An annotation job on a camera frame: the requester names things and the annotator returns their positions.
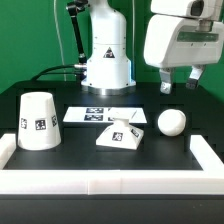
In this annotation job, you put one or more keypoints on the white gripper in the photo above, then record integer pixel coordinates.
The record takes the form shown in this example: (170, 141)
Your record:
(175, 42)

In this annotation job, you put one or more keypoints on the white lamp bulb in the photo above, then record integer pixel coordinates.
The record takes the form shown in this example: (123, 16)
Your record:
(171, 122)

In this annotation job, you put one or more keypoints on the white lamp base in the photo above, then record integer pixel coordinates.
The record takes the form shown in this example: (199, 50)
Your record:
(121, 135)

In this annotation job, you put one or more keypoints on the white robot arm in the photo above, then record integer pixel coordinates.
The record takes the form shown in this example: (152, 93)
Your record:
(108, 68)

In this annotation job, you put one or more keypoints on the white lamp shade cone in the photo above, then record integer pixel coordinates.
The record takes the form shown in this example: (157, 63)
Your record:
(38, 123)

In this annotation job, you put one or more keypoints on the white marker sheet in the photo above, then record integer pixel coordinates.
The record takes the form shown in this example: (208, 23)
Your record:
(104, 114)

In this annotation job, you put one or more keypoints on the white U-shaped border frame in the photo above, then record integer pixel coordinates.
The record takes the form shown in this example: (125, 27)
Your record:
(208, 180)

